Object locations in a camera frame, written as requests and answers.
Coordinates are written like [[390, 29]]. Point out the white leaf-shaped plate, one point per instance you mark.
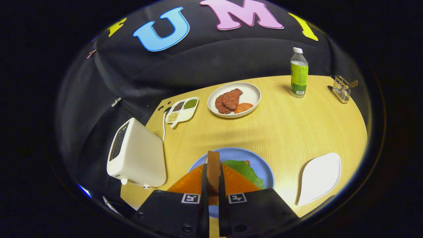
[[320, 178]]

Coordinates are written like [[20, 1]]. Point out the white divided bean dish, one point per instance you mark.
[[185, 114]]

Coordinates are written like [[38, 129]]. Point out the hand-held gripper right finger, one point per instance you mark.
[[257, 211]]

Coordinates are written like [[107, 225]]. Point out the red tomato slice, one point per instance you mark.
[[244, 107]]

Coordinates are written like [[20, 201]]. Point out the white round plate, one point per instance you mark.
[[251, 94]]

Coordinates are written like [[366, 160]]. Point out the green lettuce leaf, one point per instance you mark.
[[246, 172]]

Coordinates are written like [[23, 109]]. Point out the blue round plate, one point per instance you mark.
[[238, 153]]

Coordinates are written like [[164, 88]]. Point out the white clip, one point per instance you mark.
[[115, 102]]

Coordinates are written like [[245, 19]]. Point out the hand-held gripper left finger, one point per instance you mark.
[[172, 211]]

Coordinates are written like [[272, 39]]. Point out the black backdrop cloth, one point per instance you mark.
[[214, 56]]

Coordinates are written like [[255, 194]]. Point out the white toaster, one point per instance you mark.
[[138, 155]]

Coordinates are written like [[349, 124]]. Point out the wooden clothes peg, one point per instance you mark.
[[91, 54]]

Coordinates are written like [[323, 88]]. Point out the toasted bread slice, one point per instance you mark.
[[213, 172]]

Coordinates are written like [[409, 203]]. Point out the green label water bottle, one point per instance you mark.
[[299, 76]]

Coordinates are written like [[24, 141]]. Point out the brown meat patty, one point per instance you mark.
[[233, 97], [219, 105]]

